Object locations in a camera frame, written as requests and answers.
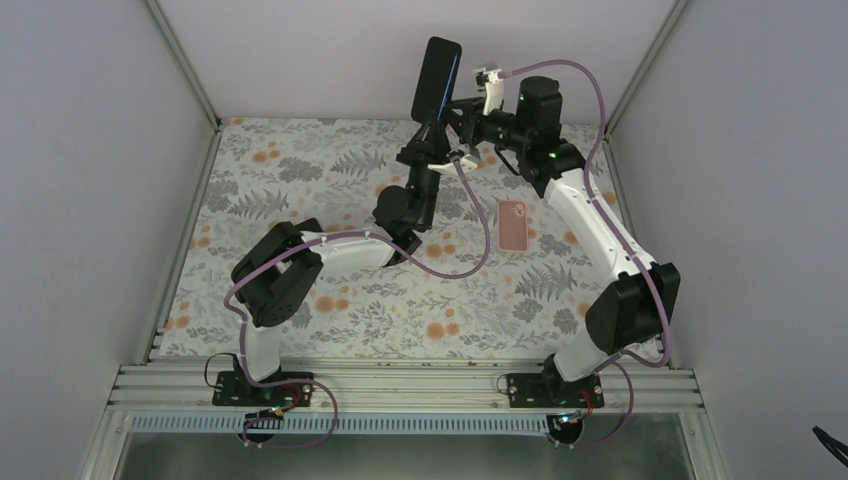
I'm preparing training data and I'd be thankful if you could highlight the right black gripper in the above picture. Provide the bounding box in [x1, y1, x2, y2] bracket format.
[437, 99, 529, 154]

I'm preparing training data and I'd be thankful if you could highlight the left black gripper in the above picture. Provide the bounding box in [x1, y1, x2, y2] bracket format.
[395, 112, 450, 228]

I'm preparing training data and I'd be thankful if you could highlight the black phone case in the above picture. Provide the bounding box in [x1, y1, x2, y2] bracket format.
[410, 36, 464, 125]

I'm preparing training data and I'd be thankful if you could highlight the pink phone case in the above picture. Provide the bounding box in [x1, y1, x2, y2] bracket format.
[497, 200, 529, 253]

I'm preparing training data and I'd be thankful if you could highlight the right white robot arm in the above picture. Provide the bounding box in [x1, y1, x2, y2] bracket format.
[444, 76, 681, 407]

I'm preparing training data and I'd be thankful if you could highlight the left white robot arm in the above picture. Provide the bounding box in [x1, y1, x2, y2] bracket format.
[231, 119, 450, 405]

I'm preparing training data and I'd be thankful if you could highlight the floral table mat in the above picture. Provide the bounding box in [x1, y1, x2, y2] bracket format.
[158, 117, 641, 362]

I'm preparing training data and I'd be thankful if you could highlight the black object at edge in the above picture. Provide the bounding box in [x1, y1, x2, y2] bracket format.
[812, 426, 848, 467]

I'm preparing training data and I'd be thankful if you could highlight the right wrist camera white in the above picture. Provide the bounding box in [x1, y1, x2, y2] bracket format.
[473, 63, 505, 116]

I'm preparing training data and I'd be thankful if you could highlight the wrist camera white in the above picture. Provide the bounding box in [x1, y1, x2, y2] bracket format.
[473, 63, 505, 116]
[427, 151, 480, 177]

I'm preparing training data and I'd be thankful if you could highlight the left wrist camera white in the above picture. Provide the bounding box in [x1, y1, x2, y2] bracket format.
[427, 151, 480, 177]

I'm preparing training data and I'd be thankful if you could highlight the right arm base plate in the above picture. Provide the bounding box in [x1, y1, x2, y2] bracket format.
[506, 372, 605, 409]

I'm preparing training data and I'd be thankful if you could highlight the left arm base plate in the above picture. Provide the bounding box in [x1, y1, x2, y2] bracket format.
[211, 371, 314, 408]

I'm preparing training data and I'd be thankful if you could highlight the aluminium mounting rail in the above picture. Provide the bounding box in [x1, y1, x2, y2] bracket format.
[107, 357, 705, 414]

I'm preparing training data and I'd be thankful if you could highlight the slotted cable duct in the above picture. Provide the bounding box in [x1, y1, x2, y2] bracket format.
[130, 412, 553, 436]

